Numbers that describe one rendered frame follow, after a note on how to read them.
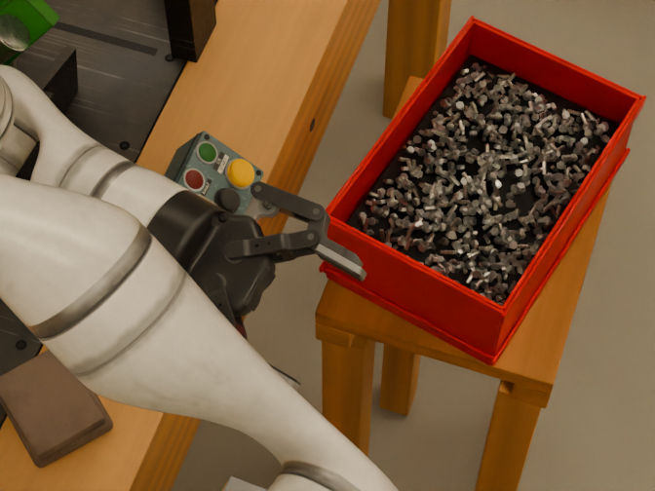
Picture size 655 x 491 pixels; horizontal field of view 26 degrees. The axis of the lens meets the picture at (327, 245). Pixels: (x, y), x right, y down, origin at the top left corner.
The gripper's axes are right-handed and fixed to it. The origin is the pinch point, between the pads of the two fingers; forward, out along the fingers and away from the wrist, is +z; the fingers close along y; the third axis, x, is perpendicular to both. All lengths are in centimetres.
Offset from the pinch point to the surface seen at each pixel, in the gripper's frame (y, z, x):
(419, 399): 7, -15, 133
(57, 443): -19.5, -22.0, 23.9
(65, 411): -16.8, -23.4, 24.7
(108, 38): 18, -49, 41
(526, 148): 31, -4, 47
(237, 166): 12.0, -25.6, 34.3
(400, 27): 59, -49, 124
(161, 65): 19, -42, 41
